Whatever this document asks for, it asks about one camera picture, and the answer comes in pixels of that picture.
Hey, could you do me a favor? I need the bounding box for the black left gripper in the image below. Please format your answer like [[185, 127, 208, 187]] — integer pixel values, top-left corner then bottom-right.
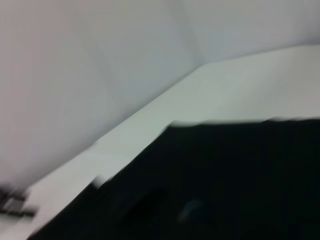
[[0, 184, 41, 219]]

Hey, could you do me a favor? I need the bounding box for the black T-shirt with white print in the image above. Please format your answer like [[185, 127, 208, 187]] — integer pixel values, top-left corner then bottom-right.
[[27, 116, 320, 240]]

